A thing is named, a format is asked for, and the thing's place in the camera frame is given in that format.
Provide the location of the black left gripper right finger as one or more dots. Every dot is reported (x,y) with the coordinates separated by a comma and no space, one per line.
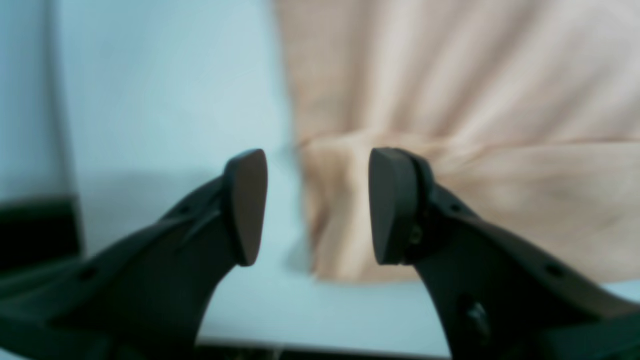
(498,296)

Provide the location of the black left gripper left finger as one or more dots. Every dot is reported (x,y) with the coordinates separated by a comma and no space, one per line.
(145,297)

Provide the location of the peach orange T-shirt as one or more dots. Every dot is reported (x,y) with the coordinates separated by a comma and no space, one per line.
(527,110)

